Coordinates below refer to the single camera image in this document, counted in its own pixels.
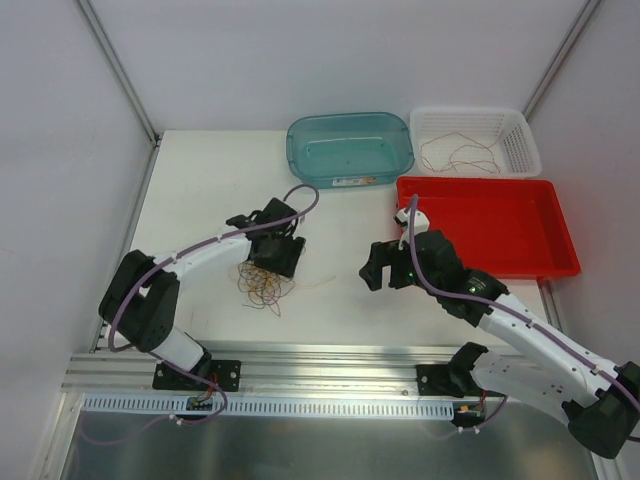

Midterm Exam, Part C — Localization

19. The yellow black wire bundle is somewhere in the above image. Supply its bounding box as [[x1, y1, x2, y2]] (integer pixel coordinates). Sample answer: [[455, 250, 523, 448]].
[[224, 259, 337, 320]]

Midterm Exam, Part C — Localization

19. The thin red wire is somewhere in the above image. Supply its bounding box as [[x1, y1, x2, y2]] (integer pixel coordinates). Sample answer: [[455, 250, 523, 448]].
[[418, 130, 502, 175]]

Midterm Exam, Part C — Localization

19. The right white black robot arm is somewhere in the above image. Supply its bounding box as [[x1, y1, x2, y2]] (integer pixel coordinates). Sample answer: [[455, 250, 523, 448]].
[[359, 230, 639, 459]]

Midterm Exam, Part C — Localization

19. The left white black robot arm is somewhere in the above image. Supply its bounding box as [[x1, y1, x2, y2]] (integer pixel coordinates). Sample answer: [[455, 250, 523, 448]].
[[98, 198, 305, 390]]

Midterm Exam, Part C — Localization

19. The red plastic tray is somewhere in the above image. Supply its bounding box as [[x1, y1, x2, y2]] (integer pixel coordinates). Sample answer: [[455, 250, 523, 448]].
[[396, 176, 581, 280]]

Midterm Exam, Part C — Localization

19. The teal transparent plastic bin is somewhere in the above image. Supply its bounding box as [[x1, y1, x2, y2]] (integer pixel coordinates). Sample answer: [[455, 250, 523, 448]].
[[285, 112, 415, 189]]

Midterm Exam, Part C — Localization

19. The white perforated plastic basket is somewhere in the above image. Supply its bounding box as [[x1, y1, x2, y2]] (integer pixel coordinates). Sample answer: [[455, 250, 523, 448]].
[[409, 107, 542, 179]]

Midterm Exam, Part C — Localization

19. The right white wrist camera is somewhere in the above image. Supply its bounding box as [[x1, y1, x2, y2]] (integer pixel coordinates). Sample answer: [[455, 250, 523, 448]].
[[394, 207, 430, 250]]

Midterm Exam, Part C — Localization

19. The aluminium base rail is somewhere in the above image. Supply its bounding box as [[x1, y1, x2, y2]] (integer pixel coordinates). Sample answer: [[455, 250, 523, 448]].
[[60, 339, 599, 401]]

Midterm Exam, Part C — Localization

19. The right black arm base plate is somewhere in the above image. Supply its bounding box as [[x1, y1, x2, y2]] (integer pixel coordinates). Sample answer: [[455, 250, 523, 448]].
[[415, 364, 503, 399]]

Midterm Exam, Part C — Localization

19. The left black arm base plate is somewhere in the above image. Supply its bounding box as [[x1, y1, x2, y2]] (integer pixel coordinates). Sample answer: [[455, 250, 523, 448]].
[[152, 358, 242, 392]]

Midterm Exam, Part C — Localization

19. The left aluminium frame post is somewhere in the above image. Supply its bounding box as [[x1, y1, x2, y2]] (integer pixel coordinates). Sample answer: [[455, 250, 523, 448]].
[[74, 0, 161, 146]]

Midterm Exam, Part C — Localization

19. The aluminium frame post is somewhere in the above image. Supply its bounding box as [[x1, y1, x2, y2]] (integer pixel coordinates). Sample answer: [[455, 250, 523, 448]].
[[521, 0, 605, 121], [74, 0, 161, 146]]

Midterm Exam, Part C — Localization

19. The white slotted cable duct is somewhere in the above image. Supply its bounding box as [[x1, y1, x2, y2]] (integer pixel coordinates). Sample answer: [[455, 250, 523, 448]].
[[82, 393, 454, 421]]

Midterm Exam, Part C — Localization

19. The right aluminium frame post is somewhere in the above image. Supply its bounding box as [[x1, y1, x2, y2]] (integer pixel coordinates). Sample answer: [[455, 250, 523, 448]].
[[521, 0, 605, 121]]

